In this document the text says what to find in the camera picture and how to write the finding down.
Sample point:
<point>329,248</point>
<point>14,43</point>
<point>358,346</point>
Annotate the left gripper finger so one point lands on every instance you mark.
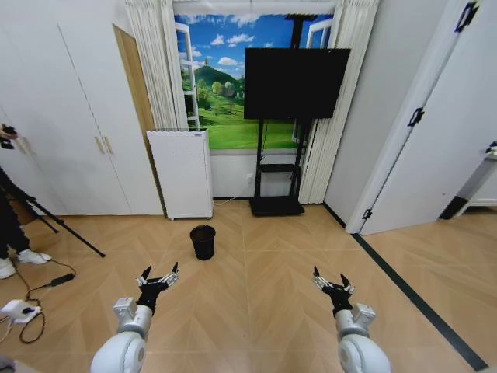
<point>171,275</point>
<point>144,275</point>

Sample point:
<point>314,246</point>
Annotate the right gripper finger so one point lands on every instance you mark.
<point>318,278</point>
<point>348,284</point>

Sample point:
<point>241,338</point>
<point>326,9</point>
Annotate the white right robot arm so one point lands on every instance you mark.
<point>360,342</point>

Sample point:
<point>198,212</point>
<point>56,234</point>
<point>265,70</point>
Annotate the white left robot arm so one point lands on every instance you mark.
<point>123,341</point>

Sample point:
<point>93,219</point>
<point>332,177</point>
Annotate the black mesh trash bin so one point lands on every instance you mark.
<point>203,242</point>

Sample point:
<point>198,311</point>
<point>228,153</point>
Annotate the black power adapter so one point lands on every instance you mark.
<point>62,279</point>

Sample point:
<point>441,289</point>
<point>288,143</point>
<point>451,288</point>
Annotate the white air purifier cabinet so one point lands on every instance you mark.
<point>182,175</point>

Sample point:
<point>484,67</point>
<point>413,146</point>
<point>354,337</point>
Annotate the black television stand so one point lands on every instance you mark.
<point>277,182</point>

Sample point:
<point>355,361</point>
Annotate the white power strip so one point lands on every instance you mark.
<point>17,309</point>

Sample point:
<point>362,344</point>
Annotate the person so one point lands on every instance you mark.
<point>11,233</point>

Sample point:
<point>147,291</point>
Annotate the white pleated curtain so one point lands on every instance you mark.
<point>155,66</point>
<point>334,116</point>

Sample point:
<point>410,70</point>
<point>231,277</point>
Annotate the white wardrobe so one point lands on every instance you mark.
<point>58,116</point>

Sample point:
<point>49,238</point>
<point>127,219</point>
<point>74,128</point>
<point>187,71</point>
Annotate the white open door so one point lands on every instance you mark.
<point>415,116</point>

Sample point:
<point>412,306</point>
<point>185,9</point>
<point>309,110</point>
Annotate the landscape window poster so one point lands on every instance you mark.
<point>217,85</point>

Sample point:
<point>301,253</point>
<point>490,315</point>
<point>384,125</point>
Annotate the black television screen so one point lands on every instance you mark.
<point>295,83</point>

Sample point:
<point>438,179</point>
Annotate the black camera tripod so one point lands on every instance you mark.
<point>50,221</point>

